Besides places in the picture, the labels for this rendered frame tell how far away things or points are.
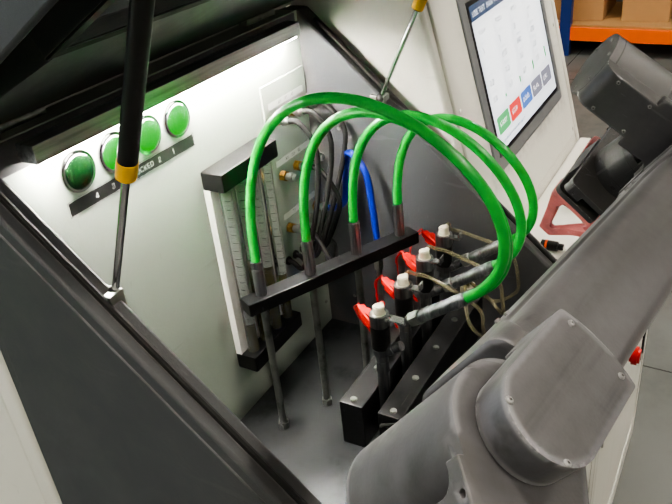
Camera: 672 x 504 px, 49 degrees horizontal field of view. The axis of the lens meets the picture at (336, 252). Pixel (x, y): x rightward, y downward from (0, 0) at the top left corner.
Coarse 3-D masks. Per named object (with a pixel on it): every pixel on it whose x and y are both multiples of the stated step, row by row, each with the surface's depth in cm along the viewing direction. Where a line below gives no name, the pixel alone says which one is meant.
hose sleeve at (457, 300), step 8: (456, 296) 92; (432, 304) 96; (440, 304) 94; (448, 304) 93; (456, 304) 92; (464, 304) 92; (424, 312) 96; (432, 312) 95; (440, 312) 94; (448, 312) 94; (424, 320) 96
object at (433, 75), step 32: (320, 0) 122; (352, 0) 119; (384, 0) 116; (448, 0) 122; (544, 0) 164; (352, 32) 122; (384, 32) 119; (416, 32) 116; (448, 32) 122; (384, 64) 122; (416, 64) 119; (448, 64) 121; (416, 96) 122; (448, 96) 122; (544, 128) 161; (576, 128) 181; (480, 160) 131; (544, 160) 160; (608, 448) 158; (608, 480) 173
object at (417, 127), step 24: (312, 96) 88; (336, 96) 87; (360, 96) 86; (408, 120) 83; (264, 144) 96; (432, 144) 83; (480, 192) 83; (504, 240) 85; (504, 264) 86; (480, 288) 90
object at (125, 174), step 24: (144, 0) 52; (144, 24) 53; (144, 48) 54; (144, 72) 56; (144, 96) 58; (120, 120) 59; (120, 144) 61; (120, 168) 62; (120, 192) 65; (120, 216) 67; (120, 240) 69; (120, 264) 71; (120, 288) 74
